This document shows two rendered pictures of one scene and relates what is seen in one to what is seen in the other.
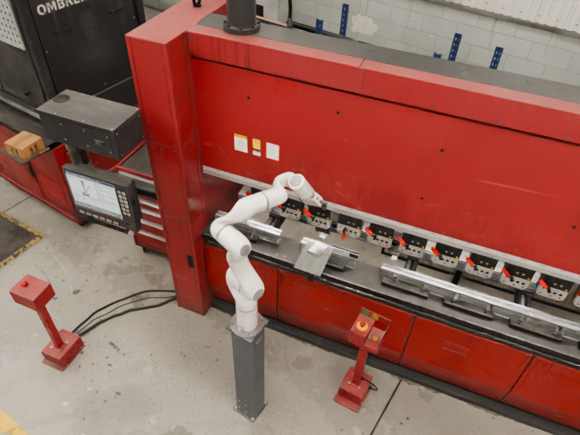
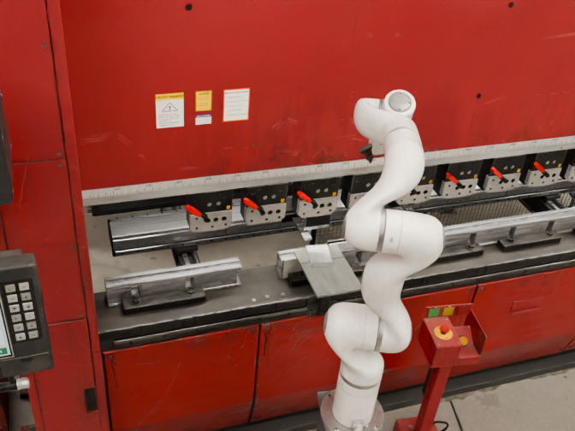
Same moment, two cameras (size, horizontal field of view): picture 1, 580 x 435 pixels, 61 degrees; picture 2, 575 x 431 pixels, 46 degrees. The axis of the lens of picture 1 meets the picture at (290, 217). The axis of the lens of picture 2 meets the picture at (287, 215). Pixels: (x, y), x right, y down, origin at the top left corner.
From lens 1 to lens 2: 168 cm
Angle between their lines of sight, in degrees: 33
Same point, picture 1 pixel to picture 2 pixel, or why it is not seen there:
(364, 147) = (400, 38)
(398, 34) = not seen: outside the picture
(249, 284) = (403, 318)
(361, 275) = not seen: hidden behind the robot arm
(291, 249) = (264, 281)
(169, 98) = (52, 40)
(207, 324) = not seen: outside the picture
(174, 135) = (62, 128)
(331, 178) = (343, 115)
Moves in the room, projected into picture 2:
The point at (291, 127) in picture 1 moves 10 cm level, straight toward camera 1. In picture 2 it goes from (274, 43) to (295, 55)
